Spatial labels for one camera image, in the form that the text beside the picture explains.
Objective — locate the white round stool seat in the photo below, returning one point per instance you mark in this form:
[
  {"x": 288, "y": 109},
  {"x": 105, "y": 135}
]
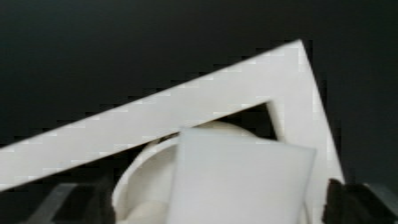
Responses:
[{"x": 142, "y": 188}]

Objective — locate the white U-shaped frame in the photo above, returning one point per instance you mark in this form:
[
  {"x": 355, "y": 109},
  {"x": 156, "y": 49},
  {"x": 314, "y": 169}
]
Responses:
[{"x": 266, "y": 80}]

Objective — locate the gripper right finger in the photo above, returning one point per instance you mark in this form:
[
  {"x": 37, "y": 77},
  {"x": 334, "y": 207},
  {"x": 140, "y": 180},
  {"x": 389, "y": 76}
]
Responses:
[{"x": 360, "y": 204}]

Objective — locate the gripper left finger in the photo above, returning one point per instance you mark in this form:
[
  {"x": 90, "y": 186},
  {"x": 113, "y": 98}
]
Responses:
[{"x": 76, "y": 204}]

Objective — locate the white stool leg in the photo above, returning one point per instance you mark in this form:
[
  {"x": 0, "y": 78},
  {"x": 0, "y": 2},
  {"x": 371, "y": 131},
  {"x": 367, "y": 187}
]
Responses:
[{"x": 240, "y": 180}]

